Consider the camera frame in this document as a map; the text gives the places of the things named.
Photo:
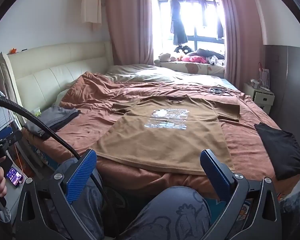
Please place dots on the smartphone with lit screen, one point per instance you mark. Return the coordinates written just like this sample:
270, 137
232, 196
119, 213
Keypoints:
14, 176

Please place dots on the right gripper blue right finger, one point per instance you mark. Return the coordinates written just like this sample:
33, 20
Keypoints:
219, 175

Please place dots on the folded grey clothes stack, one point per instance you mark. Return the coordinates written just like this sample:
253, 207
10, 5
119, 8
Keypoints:
55, 118

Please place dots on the olive green duvet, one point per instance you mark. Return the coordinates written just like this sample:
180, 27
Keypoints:
148, 73

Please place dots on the right pink curtain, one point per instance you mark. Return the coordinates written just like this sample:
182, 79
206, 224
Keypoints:
243, 40

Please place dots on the hanging cream garment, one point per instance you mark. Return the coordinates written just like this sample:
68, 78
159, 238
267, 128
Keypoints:
91, 12

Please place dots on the brown printed t-shirt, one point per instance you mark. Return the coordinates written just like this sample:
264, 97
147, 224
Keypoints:
168, 133

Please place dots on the folded black garment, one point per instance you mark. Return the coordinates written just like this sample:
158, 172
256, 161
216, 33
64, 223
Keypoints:
283, 150

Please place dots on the cream padded headboard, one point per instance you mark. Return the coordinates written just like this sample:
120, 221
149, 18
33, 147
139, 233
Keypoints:
33, 78

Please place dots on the person's patterned trouser legs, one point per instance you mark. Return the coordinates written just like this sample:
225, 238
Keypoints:
178, 212

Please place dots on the white bedside cabinet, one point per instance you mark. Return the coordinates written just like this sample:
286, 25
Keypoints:
263, 98

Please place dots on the pink curtain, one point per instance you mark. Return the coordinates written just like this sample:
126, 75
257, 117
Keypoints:
243, 40
130, 28

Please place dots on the left pink curtain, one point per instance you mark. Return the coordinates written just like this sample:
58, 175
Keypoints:
130, 28

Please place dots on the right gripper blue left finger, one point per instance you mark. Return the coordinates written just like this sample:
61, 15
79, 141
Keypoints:
78, 174

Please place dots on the pile of clothes on sill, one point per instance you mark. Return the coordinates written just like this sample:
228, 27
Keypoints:
186, 54

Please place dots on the hanging dark garment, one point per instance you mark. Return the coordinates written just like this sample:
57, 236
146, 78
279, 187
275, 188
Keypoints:
177, 27

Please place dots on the window seat cushion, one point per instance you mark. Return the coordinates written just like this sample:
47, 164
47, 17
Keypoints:
193, 68

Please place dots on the salmon pink bed blanket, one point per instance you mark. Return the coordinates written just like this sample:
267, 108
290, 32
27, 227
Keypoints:
94, 95

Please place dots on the items on bedside cabinet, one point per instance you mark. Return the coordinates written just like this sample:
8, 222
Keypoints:
263, 82

